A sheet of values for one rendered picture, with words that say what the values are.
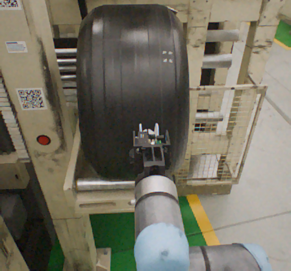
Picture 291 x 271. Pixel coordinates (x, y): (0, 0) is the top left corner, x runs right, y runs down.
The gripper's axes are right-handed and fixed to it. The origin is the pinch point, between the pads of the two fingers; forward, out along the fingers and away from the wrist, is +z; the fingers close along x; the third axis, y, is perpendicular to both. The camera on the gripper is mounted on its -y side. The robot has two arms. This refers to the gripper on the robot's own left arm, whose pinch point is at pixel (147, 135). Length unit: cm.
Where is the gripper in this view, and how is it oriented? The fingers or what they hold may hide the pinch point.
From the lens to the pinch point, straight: 69.3
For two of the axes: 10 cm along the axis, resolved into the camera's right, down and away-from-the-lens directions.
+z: -0.5, -5.4, 8.4
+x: -10.0, 0.3, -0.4
